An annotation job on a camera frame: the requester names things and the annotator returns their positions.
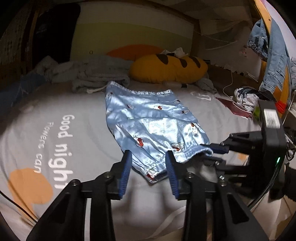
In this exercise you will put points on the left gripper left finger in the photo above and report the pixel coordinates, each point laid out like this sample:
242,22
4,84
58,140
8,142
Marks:
64,219

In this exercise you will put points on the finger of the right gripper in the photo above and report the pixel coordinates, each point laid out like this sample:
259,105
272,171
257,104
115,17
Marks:
213,161
217,148

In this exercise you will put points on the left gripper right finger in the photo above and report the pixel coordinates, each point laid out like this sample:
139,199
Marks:
232,219

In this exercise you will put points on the light blue Hello Kitty pants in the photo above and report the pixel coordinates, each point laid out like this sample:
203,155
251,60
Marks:
151,123

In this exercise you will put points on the black white crumpled clothes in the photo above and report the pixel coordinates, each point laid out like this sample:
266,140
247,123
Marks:
246,98

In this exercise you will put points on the grey-green small cloth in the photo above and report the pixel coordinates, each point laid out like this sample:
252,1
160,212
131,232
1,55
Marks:
207,85

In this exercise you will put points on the yellow tiger-striped plush pillow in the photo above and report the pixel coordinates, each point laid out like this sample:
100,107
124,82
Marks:
159,68

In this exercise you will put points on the white crumpled cloth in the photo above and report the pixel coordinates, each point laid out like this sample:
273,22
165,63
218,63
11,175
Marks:
179,53

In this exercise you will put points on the blue denim jacket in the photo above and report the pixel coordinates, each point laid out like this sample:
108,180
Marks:
272,49

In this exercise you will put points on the orange pillow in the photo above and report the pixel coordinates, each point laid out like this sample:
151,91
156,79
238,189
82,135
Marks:
133,52

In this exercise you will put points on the blue patterned pillow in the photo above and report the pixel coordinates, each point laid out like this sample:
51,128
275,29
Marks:
22,88

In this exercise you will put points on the crumpled grey blanket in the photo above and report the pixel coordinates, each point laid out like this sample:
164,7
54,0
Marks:
95,64

